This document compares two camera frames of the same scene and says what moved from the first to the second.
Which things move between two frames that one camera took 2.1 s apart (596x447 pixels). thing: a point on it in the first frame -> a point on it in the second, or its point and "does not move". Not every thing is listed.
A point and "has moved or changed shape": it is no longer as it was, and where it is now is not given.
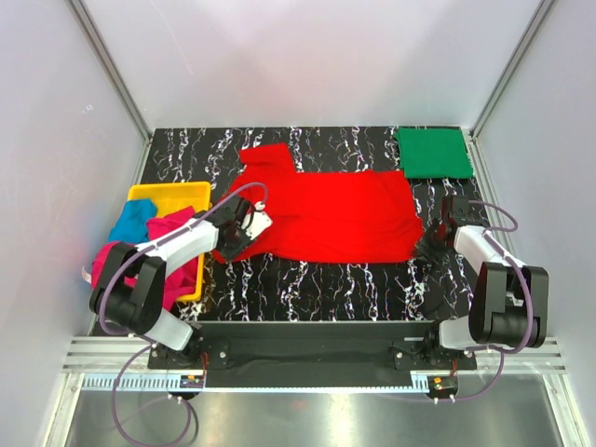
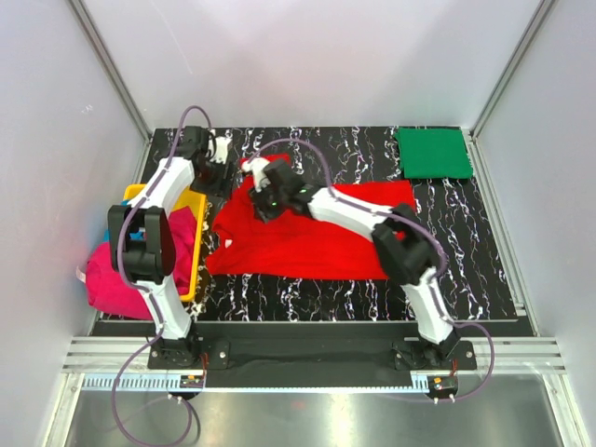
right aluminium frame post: (509, 67) does not move
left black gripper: (229, 254) -> (222, 188)
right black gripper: (423, 248) -> (258, 204)
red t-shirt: (329, 217) has moved or changed shape
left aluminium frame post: (113, 68) does not move
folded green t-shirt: (434, 153) does not move
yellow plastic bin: (169, 197) does not move
